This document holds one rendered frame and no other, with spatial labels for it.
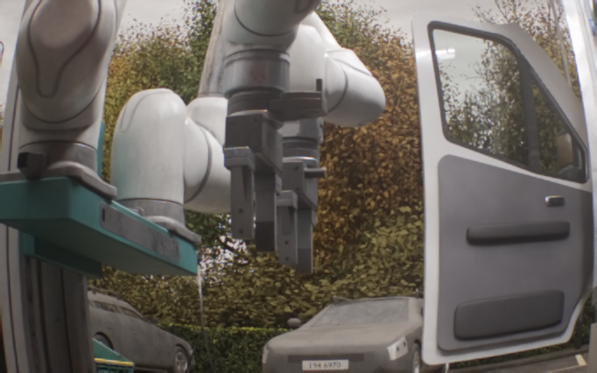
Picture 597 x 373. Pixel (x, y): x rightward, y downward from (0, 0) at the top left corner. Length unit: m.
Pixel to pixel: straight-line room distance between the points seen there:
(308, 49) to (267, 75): 0.31
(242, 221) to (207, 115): 0.65
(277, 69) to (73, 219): 0.36
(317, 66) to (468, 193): 2.72
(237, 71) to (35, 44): 0.40
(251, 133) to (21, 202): 0.36
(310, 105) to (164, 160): 0.47
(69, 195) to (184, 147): 0.58
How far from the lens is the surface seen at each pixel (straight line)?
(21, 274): 1.35
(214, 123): 1.77
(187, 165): 1.67
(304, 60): 1.51
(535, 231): 4.20
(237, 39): 1.24
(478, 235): 4.12
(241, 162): 1.14
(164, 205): 1.61
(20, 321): 1.34
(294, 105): 1.21
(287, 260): 1.42
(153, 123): 1.63
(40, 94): 1.04
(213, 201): 1.77
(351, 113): 1.63
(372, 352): 10.01
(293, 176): 1.45
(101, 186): 1.23
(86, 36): 0.98
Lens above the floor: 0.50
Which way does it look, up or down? 11 degrees up
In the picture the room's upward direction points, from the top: 1 degrees counter-clockwise
